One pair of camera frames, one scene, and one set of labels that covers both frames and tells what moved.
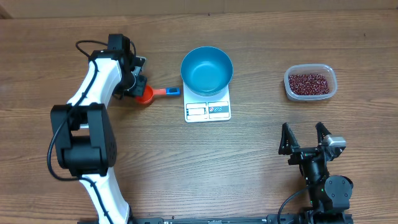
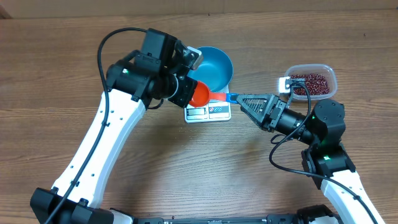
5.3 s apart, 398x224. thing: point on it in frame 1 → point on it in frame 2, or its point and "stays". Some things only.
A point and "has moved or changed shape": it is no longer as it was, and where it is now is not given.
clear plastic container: x=308 y=81 stays
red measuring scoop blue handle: x=149 y=93 has moved or changed shape
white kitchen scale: x=199 y=108 stays
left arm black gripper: x=142 y=82 → x=189 y=86
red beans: x=311 y=84 stays
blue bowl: x=206 y=71 stays
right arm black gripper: x=289 y=145 → x=268 y=117
